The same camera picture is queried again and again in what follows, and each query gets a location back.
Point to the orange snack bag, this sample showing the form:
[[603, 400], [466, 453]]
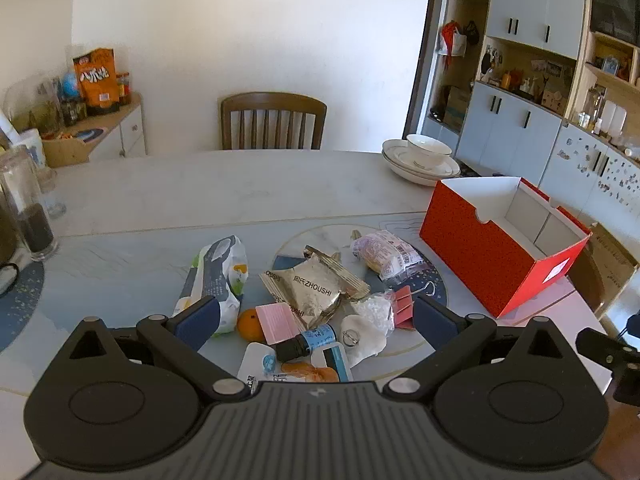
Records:
[[97, 82]]

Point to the gold foil snack packet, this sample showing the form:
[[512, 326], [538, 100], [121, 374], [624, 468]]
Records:
[[310, 290]]

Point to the white printed cup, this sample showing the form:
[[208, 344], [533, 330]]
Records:
[[34, 145]]

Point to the round blue white placemat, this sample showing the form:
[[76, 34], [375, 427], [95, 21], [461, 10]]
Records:
[[295, 240]]

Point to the white side cabinet wooden top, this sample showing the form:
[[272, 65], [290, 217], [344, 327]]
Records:
[[127, 130]]

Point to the small orange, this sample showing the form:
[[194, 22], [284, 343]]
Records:
[[249, 327]]

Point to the red hanging bag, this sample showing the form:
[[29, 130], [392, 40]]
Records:
[[452, 37]]

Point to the pink sticky note pad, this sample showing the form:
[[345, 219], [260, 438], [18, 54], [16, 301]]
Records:
[[280, 322]]

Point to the tall glass jar dark contents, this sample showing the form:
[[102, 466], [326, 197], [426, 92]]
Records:
[[30, 210]]

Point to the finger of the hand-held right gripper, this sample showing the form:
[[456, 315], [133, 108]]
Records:
[[597, 345]]

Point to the clear plastic wrap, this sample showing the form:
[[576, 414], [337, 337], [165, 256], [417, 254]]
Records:
[[372, 310]]

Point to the white wall cabinet unit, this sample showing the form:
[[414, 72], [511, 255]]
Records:
[[520, 10]]

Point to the wet wipes pack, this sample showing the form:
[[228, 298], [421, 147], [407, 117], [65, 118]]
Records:
[[220, 270]]

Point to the red lid jar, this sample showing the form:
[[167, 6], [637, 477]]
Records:
[[123, 87]]

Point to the brown wooden slat-back chair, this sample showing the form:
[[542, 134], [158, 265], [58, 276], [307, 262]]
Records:
[[272, 120]]

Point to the dark blue placemat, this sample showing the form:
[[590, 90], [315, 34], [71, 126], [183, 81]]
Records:
[[20, 305]]

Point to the yellow bottle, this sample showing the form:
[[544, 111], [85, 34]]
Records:
[[506, 80]]

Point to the white porcelain bowl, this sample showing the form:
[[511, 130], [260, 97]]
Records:
[[430, 150]]

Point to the small dark bottle blue label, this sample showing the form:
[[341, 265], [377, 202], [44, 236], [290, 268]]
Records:
[[315, 340]]

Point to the clear glass jar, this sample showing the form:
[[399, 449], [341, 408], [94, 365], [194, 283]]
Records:
[[47, 102]]

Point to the white marble desktop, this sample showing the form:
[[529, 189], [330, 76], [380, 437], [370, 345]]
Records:
[[225, 185]]

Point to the purple snack packet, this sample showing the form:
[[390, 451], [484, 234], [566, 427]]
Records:
[[385, 255]]

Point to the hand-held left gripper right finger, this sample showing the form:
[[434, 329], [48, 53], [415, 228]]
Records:
[[432, 317]]

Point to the small white plate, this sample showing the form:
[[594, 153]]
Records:
[[397, 152]]

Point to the flat printed cardboard box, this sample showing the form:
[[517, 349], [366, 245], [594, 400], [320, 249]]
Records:
[[612, 260]]

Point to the small blue globe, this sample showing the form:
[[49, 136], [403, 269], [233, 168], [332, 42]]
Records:
[[69, 85]]

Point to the red cardboard box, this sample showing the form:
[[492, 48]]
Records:
[[475, 250]]

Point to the white packet orange print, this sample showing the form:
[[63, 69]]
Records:
[[256, 366]]

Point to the pink binder clip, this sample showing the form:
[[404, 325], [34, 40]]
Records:
[[402, 305]]

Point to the small clear drinking glass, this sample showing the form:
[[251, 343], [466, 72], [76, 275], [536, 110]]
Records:
[[54, 200]]

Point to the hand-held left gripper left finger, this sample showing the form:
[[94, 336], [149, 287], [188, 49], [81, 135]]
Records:
[[200, 317]]

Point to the brown cardboard box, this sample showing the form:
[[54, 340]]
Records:
[[456, 107]]

